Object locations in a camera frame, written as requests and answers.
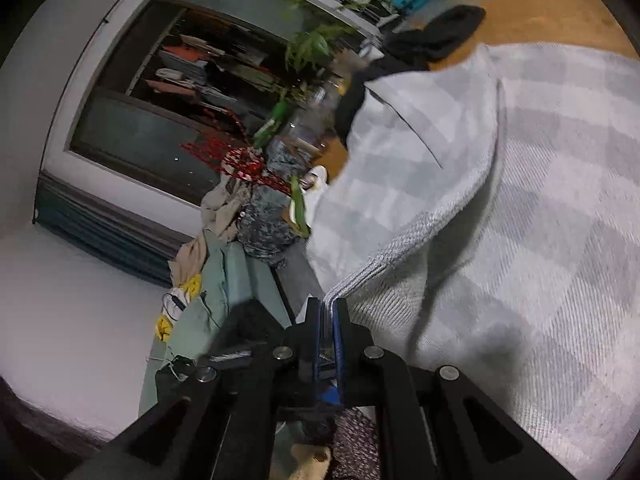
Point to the green leafy plant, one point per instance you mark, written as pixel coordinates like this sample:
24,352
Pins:
312,45

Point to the sage green cloth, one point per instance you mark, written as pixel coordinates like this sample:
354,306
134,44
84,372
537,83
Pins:
210,300

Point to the glass vase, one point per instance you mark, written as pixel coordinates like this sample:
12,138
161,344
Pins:
300,130

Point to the red berry branches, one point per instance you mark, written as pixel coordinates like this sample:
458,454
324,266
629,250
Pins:
240,160

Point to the camouflage garment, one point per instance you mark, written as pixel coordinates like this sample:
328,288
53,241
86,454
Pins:
265,225

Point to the beige garment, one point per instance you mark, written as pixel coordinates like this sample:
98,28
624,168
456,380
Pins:
220,210

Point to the teal grey curtain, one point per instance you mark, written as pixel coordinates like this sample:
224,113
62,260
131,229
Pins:
100,230

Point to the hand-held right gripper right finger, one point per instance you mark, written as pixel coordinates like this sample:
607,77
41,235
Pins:
340,335

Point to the white yellow garment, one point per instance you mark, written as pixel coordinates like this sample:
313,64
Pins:
190,287

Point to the grey checked knit sweater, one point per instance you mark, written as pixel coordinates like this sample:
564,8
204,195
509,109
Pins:
500,210

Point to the black jacket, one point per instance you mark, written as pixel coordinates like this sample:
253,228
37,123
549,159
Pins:
440,30

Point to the glass window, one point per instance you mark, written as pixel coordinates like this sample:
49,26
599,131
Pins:
130,130

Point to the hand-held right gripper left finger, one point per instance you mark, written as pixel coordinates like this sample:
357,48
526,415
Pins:
315,330

